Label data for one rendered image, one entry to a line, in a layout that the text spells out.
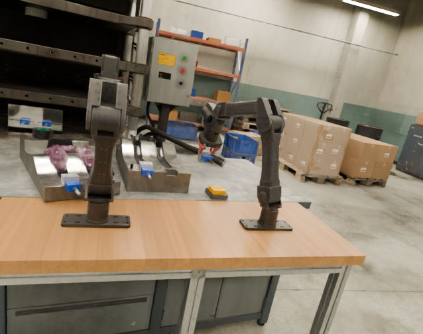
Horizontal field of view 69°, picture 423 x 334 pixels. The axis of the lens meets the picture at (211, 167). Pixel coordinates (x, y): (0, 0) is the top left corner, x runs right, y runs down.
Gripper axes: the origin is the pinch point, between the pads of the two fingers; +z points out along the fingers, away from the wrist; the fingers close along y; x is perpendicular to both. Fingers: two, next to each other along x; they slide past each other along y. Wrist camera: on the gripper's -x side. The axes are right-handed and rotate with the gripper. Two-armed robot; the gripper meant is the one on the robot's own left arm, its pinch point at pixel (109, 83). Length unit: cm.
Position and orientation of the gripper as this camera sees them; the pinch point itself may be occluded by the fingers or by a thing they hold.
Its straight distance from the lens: 131.4
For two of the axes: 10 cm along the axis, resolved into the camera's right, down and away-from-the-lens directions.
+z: -2.9, -2.9, 9.1
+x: -1.7, 9.5, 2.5
